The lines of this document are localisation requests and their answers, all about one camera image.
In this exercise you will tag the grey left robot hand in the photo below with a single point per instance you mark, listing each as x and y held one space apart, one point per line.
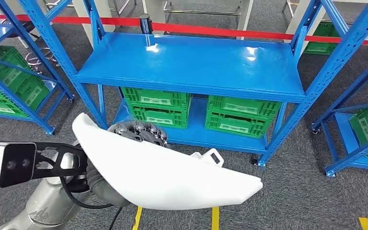
139 130

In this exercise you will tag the white plastic body part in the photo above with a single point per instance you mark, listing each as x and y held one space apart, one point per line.
171 181

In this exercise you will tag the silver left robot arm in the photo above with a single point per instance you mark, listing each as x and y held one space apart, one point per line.
44 203

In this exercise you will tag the white table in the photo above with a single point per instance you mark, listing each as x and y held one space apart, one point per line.
246 16
298 9
109 16

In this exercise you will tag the red barrier tape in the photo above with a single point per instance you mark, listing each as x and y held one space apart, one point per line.
219 31

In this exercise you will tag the chrome crossbar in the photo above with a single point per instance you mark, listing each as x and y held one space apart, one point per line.
203 12

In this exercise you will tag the black round stool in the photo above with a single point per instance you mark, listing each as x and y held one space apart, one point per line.
25 28

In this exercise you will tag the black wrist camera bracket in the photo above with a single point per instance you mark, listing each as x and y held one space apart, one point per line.
60 146

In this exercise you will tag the black barrier post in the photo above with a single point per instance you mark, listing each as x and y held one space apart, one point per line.
145 23

